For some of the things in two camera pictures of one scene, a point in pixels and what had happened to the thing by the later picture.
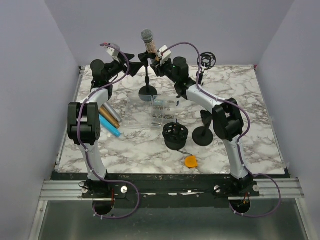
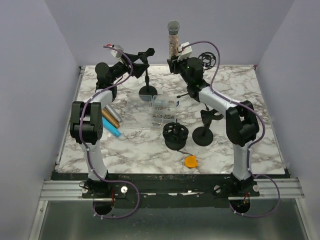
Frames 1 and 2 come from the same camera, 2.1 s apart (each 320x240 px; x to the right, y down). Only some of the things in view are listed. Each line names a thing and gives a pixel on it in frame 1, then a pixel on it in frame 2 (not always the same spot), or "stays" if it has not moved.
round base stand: (203, 136) stays
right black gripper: (158, 71) → (173, 64)
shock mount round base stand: (175, 135) stays
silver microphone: (112, 112) stays
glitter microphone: (147, 36) → (173, 27)
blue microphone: (109, 126) stays
